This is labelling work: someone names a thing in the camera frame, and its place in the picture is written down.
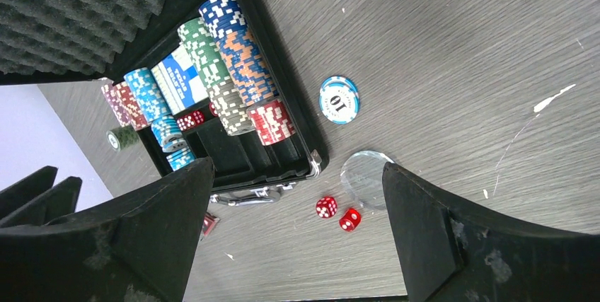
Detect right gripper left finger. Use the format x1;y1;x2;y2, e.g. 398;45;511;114
1;158;214;301

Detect green grey chip row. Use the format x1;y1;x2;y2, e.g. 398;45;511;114
177;18;255;136

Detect green chip stack on table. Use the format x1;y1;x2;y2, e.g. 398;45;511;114
105;125;140;151

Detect purple chip stack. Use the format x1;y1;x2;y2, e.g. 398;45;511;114
100;84;130;127

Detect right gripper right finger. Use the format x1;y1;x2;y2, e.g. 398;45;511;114
382;163;599;301

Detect red dice in case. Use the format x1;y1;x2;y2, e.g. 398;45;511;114
175;101;218;132

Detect red die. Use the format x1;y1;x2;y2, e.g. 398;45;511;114
339;208;362;232
315;196;338;219

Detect blue boxed card deck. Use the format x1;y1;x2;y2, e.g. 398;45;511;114
151;45;208;115

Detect light blue chip stack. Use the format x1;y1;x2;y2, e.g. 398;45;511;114
319;76;360;124

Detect red black triangle dealer button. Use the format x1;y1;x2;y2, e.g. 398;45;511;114
202;212;220;237

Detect red die left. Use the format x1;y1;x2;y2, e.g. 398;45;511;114
315;196;338;219

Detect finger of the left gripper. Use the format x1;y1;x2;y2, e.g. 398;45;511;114
1;177;82;228
1;165;58;216

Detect black poker set case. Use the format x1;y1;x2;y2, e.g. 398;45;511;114
1;0;329;194

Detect red white chip stack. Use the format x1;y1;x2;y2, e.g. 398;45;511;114
247;97;296;146

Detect clear round disc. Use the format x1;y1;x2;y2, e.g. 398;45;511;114
340;151;395;211

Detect dark red chip stack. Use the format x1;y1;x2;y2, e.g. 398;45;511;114
114;81;149;131

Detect red die right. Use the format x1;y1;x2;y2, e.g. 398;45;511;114
339;208;362;232

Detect blue orange chip row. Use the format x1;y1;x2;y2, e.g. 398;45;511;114
199;0;279;106

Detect light blue chip row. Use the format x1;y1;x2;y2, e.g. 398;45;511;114
124;68;195;171

